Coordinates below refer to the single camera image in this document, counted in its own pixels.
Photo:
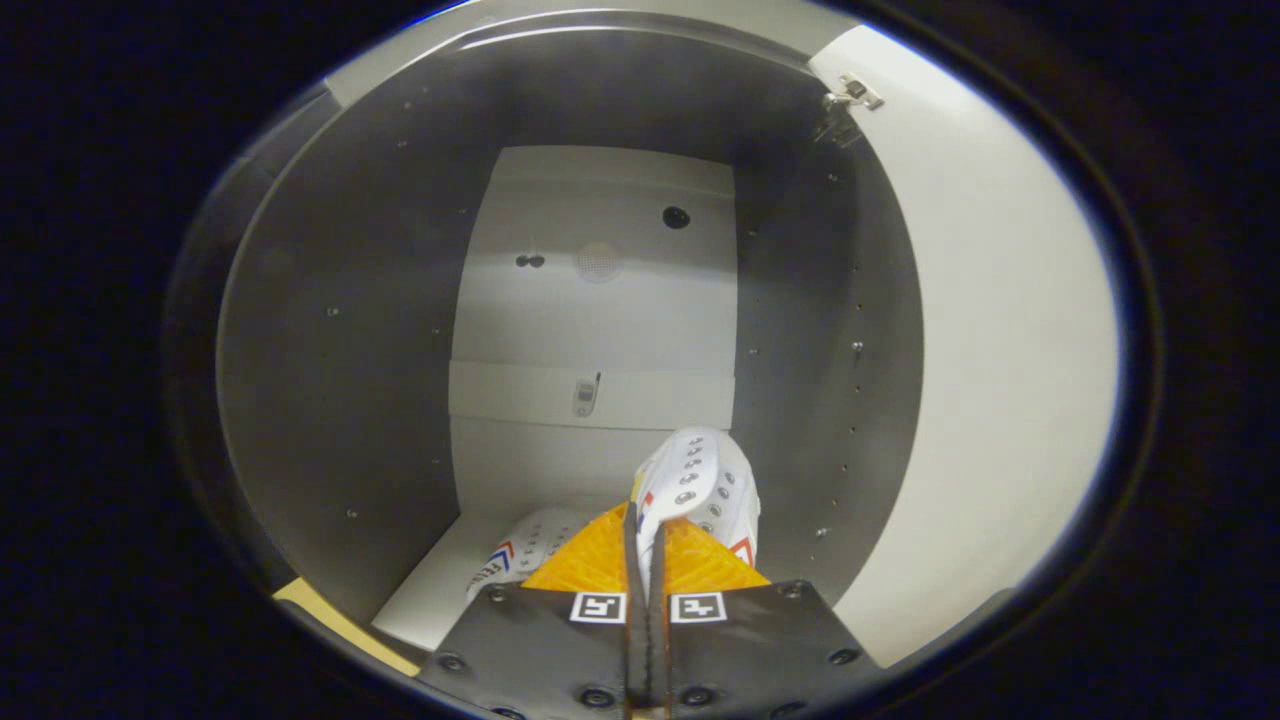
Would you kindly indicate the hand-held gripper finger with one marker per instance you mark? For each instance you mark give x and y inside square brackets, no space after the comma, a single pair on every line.
[659,620]
[634,560]

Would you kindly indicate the white sneaker shoe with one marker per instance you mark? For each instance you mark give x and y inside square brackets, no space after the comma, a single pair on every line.
[705,480]
[540,550]

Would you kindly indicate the grey shoe cabinet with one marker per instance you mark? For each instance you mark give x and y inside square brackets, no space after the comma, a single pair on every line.
[350,350]

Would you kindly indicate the white shoe cabinet door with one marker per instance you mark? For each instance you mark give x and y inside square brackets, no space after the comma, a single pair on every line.
[1000,350]

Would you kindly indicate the metal door hinge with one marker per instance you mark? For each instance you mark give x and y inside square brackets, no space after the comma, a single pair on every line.
[850,95]

